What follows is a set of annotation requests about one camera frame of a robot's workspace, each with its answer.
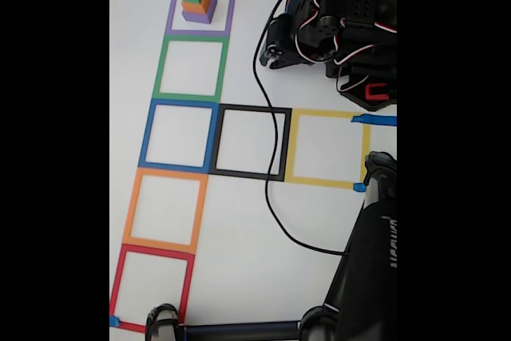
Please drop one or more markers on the orange cube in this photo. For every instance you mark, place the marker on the orange cube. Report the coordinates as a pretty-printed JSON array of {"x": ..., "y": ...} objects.
[{"x": 197, "y": 7}]

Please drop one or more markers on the orange square frame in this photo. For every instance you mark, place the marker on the orange square frame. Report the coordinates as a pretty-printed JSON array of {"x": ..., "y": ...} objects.
[{"x": 159, "y": 243}]

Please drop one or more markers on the blue tape strip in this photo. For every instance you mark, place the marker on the blue tape strip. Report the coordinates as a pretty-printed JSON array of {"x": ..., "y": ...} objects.
[{"x": 379, "y": 120}]

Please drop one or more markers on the yellow square frame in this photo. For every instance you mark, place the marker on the yellow square frame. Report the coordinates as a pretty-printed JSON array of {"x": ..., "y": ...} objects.
[{"x": 319, "y": 181}]

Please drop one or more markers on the black tripod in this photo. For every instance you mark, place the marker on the black tripod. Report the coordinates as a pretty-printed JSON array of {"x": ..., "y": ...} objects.
[{"x": 367, "y": 277}]

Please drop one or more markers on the black square frame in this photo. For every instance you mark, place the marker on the black square frame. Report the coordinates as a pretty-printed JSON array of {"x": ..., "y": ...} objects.
[{"x": 247, "y": 174}]

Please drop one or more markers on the purple square frame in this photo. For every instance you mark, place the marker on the purple square frame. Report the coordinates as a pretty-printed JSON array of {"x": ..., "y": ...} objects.
[{"x": 195, "y": 32}]

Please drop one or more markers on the small blue tape piece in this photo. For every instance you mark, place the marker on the small blue tape piece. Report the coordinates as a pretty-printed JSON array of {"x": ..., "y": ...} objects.
[
  {"x": 359, "y": 187},
  {"x": 115, "y": 321}
]

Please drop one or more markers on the blue square frame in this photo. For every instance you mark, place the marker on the blue square frame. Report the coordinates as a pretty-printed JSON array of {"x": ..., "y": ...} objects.
[{"x": 171, "y": 166}]

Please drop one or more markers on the large purple cube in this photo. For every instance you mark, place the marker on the large purple cube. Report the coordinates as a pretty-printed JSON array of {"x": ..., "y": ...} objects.
[{"x": 197, "y": 17}]

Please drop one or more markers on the red square frame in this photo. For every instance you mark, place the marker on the red square frame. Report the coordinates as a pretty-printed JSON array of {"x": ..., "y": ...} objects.
[{"x": 155, "y": 252}]

